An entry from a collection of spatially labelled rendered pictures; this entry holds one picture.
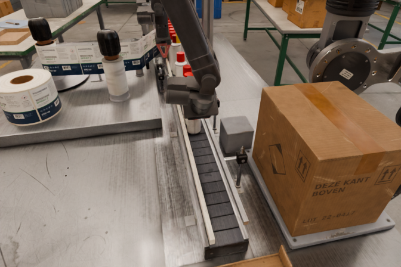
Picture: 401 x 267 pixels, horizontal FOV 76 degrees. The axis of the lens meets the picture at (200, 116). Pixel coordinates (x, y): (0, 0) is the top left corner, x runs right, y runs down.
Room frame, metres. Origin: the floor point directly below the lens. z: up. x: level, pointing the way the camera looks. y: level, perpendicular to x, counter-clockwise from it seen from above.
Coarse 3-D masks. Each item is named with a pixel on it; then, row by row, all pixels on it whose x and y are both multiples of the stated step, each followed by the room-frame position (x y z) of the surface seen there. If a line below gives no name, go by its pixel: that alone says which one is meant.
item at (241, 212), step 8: (208, 120) 0.71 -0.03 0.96; (208, 128) 0.67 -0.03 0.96; (216, 144) 0.59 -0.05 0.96; (216, 152) 0.57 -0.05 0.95; (224, 160) 0.52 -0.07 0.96; (224, 168) 0.49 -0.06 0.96; (232, 184) 0.44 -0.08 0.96; (232, 192) 0.41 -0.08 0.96; (240, 208) 0.37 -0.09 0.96; (240, 216) 0.35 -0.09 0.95
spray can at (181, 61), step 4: (180, 52) 1.01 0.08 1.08; (180, 56) 1.00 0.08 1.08; (184, 56) 1.01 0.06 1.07; (180, 60) 1.00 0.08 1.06; (184, 60) 1.01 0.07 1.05; (176, 64) 1.00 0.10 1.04; (180, 64) 0.99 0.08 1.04; (184, 64) 1.00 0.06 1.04; (176, 68) 1.00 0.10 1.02; (180, 68) 0.99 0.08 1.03; (176, 72) 1.00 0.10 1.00; (180, 72) 0.99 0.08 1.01; (176, 76) 1.00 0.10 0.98; (180, 76) 0.99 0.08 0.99
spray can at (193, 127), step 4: (188, 120) 0.74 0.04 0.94; (192, 120) 0.74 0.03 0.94; (196, 120) 0.74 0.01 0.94; (188, 124) 0.74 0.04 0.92; (192, 124) 0.74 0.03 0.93; (196, 124) 0.74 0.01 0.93; (188, 128) 0.74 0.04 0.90; (192, 128) 0.74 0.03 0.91; (196, 128) 0.74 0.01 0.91; (188, 132) 0.74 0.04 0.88; (192, 132) 0.74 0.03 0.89; (196, 132) 0.74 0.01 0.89
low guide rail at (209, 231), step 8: (168, 64) 1.29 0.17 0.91; (168, 72) 1.22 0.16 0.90; (176, 104) 0.91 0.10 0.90; (184, 128) 0.73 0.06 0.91; (184, 136) 0.68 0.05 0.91; (192, 160) 0.57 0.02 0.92; (192, 168) 0.54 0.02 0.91; (200, 192) 0.45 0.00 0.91; (200, 200) 0.42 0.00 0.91; (208, 216) 0.38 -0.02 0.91; (208, 224) 0.36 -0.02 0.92; (208, 232) 0.33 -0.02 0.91
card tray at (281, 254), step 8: (280, 248) 0.33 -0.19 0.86; (264, 256) 0.32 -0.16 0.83; (272, 256) 0.32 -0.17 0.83; (280, 256) 0.32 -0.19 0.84; (232, 264) 0.30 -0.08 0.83; (240, 264) 0.30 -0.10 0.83; (248, 264) 0.30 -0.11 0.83; (256, 264) 0.30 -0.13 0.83; (264, 264) 0.30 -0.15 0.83; (272, 264) 0.30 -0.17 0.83; (280, 264) 0.30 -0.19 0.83; (288, 264) 0.29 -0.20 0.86
